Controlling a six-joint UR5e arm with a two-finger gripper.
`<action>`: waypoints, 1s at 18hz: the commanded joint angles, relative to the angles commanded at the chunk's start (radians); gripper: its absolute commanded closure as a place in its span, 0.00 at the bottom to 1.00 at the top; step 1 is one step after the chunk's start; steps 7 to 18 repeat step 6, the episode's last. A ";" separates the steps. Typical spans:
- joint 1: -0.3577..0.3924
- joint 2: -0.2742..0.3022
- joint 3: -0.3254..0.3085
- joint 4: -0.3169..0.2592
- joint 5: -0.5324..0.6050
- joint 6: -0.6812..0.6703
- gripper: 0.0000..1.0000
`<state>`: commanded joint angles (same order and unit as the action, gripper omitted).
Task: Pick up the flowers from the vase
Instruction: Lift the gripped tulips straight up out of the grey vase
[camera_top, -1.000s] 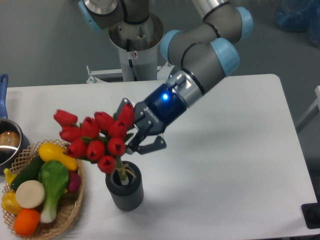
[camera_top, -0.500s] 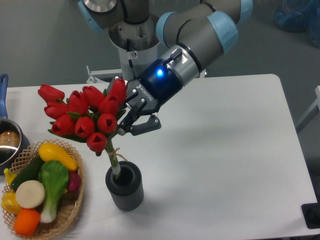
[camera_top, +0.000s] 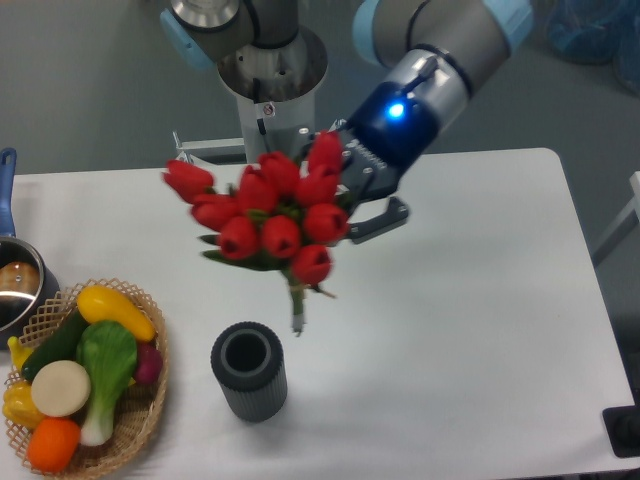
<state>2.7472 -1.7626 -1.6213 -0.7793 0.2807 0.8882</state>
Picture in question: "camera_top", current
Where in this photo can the dark blue black gripper body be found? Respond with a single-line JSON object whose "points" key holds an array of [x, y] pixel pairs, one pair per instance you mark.
{"points": [[384, 137]]}

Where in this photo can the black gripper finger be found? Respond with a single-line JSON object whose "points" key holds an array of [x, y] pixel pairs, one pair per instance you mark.
{"points": [[395, 215], [304, 141]]}

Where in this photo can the red tulip bouquet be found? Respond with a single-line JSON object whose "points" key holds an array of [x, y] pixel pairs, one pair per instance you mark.
{"points": [[279, 217]]}

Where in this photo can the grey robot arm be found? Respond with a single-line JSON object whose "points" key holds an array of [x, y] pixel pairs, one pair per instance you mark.
{"points": [[438, 54]]}

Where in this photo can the dark grey ribbed vase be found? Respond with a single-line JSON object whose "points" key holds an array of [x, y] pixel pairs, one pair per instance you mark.
{"points": [[247, 360]]}

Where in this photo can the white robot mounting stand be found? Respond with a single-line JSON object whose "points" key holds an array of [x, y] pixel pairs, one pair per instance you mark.
{"points": [[285, 126]]}

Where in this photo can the blue bag in background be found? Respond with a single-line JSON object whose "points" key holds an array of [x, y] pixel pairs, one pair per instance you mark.
{"points": [[597, 32]]}

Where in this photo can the white furniture piece right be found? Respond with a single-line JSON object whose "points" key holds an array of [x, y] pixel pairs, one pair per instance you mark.
{"points": [[620, 227]]}

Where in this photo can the yellow squash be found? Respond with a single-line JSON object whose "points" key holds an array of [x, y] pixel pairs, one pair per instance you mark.
{"points": [[98, 303]]}

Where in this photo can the purple red radish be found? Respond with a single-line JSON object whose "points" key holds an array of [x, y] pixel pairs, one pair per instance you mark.
{"points": [[149, 364]]}

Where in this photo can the green bok choy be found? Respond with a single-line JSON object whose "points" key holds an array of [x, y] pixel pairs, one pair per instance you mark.
{"points": [[108, 353]]}

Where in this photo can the black device at table edge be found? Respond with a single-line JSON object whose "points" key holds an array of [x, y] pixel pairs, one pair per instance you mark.
{"points": [[622, 426]]}

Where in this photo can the woven wicker basket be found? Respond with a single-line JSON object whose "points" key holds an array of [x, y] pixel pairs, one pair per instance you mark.
{"points": [[138, 410]]}

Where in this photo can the dark green cucumber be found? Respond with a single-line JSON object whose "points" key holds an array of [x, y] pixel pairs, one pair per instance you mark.
{"points": [[60, 345]]}

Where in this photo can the round cream bun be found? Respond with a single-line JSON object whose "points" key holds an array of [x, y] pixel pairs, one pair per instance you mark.
{"points": [[61, 388]]}

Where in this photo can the yellow banana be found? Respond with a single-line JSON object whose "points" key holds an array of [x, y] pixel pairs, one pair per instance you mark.
{"points": [[18, 352]]}

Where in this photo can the yellow bell pepper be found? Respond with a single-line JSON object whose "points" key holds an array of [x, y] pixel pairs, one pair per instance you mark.
{"points": [[18, 406]]}

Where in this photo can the orange fruit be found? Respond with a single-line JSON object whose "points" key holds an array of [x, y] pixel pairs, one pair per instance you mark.
{"points": [[53, 444]]}

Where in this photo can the blue handled saucepan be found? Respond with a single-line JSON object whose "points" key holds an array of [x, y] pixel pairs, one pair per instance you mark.
{"points": [[26, 281]]}

